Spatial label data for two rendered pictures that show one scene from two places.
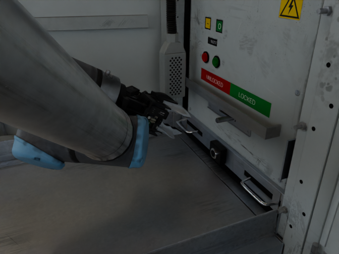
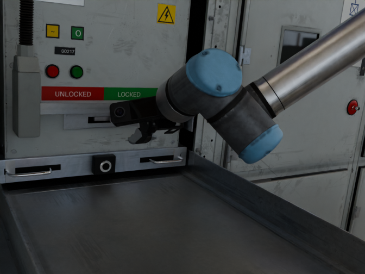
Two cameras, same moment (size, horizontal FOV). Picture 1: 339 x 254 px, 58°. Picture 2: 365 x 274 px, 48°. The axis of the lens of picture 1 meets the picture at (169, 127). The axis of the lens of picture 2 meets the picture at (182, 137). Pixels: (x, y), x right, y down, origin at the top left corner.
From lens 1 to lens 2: 1.19 m
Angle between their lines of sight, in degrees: 92
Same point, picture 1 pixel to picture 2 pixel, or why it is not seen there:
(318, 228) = (220, 141)
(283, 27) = (162, 29)
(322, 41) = (208, 35)
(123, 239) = (222, 222)
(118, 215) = (193, 225)
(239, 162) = (133, 154)
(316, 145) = not seen: hidden behind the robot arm
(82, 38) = not seen: outside the picture
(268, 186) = (168, 152)
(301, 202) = (209, 134)
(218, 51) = (78, 59)
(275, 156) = not seen: hidden behind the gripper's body
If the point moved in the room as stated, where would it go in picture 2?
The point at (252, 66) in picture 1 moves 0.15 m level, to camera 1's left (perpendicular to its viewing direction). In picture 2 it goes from (133, 64) to (134, 69)
